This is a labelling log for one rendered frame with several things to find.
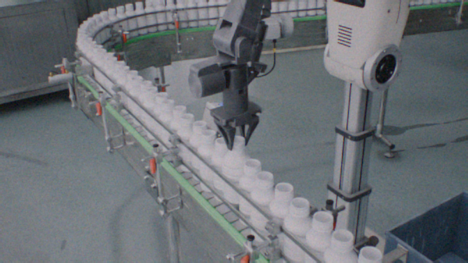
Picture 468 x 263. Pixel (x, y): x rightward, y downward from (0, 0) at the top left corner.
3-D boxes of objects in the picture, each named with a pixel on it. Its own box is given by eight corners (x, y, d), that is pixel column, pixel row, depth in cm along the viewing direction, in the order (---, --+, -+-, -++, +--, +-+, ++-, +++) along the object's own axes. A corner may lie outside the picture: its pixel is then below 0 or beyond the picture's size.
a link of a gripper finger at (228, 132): (255, 149, 110) (255, 113, 106) (229, 158, 107) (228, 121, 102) (239, 138, 115) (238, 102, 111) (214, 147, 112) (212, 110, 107)
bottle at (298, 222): (284, 254, 104) (285, 193, 97) (312, 258, 103) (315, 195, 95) (281, 275, 99) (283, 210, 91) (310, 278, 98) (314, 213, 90)
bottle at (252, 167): (268, 224, 114) (270, 166, 106) (246, 232, 112) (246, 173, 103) (257, 209, 119) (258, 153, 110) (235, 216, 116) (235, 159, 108)
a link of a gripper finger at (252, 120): (260, 147, 111) (260, 110, 106) (235, 157, 107) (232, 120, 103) (244, 136, 116) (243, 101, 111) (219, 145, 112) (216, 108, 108)
